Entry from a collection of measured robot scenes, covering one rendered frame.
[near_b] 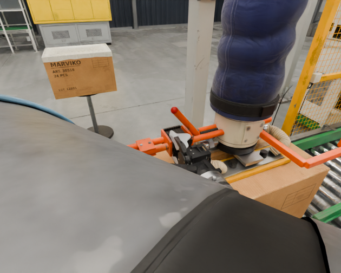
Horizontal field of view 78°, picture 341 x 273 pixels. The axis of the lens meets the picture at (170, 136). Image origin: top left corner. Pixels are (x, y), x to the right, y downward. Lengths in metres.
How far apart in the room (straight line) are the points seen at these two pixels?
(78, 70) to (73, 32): 5.61
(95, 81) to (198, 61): 1.08
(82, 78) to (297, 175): 1.97
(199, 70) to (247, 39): 1.15
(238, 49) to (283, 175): 0.48
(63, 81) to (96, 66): 0.34
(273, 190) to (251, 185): 0.07
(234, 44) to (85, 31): 7.34
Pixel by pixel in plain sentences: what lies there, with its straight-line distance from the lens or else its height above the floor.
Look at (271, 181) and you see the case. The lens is 0.83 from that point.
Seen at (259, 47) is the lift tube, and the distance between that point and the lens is 0.63.
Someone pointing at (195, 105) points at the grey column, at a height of 0.67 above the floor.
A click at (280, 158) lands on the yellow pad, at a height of 0.97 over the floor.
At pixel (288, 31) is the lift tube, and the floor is 1.41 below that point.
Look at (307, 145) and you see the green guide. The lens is 1.79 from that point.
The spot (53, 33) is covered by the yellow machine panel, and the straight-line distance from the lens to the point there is 7.86.
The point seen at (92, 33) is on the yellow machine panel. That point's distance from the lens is 7.87.
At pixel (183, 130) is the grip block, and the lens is 0.74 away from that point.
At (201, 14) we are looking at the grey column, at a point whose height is 1.36.
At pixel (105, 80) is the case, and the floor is 0.74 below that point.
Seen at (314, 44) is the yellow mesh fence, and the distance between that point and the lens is 1.66.
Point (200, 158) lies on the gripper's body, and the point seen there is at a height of 1.10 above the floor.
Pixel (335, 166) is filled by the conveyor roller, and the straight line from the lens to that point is 1.78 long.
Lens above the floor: 1.49
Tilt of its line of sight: 35 degrees down
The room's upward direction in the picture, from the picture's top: straight up
